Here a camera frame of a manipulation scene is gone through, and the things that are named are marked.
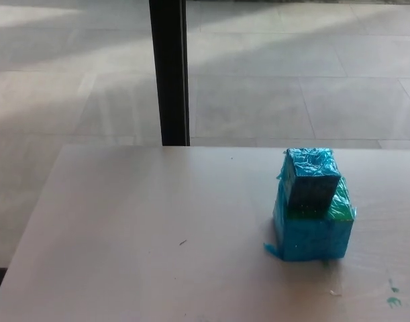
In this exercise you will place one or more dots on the black vertical window frame post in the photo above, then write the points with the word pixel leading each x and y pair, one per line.
pixel 169 73

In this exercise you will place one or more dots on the big blue green wrapped cube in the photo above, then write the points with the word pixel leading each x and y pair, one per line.
pixel 312 238

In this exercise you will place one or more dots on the small blue cube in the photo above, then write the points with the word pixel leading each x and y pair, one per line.
pixel 308 164

